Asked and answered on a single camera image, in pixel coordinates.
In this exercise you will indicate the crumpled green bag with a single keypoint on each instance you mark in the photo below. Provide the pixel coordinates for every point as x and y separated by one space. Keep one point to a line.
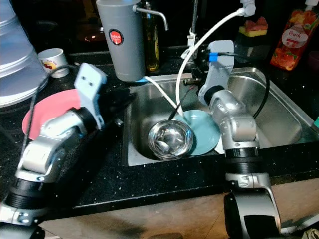
301 231

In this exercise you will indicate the white faucet diverter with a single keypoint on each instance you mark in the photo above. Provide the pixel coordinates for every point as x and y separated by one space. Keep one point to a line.
248 7

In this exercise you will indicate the white cloth tie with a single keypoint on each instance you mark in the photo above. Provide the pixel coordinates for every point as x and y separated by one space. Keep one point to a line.
191 42

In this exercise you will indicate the dark metal faucet pipe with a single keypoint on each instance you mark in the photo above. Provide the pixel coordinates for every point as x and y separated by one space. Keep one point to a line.
195 17

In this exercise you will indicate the teal plate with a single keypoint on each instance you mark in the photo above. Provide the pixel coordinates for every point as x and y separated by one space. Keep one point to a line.
204 132

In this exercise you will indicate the stainless steel bowl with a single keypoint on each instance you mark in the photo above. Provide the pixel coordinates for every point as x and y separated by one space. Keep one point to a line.
170 132

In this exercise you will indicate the steel spoon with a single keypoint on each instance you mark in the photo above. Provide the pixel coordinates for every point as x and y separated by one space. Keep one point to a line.
164 148

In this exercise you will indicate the grey water filter canister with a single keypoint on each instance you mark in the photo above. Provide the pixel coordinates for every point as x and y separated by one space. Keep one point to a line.
119 62

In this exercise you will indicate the glass oil bottle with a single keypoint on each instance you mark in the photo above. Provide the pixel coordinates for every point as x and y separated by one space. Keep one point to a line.
151 50

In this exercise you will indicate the black sponge holder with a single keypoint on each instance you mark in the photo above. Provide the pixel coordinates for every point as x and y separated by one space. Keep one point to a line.
254 47

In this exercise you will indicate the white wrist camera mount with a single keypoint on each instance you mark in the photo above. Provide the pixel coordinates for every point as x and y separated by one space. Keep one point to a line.
217 74
90 82

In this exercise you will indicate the teal plastic item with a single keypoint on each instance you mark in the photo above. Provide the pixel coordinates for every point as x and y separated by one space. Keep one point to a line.
315 123

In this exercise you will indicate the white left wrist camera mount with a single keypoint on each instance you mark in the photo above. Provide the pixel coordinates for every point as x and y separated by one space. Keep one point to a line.
90 82

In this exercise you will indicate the brown cabinet front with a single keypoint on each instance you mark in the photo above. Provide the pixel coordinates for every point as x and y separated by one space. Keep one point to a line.
129 219

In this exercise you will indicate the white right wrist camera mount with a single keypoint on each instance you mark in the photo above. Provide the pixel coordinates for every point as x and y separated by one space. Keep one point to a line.
217 74

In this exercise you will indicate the stainless steel sink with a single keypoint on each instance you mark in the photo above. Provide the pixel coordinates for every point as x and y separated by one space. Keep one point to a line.
284 114

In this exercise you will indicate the white Hello Kitty mug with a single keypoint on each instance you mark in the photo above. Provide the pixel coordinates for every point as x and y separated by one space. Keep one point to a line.
52 62

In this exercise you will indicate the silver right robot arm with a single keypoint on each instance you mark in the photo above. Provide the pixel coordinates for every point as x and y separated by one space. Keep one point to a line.
239 129

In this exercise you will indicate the pink plastic plate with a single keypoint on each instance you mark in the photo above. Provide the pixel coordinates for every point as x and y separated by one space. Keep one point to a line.
45 117

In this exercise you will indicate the dark slim chopstick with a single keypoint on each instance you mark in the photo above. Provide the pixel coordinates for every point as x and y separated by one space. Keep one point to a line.
181 104

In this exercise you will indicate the yellow pink sponge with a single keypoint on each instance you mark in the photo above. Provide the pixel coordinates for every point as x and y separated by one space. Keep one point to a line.
253 27

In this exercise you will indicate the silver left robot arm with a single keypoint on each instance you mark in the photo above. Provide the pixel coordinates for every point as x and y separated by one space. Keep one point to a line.
50 154

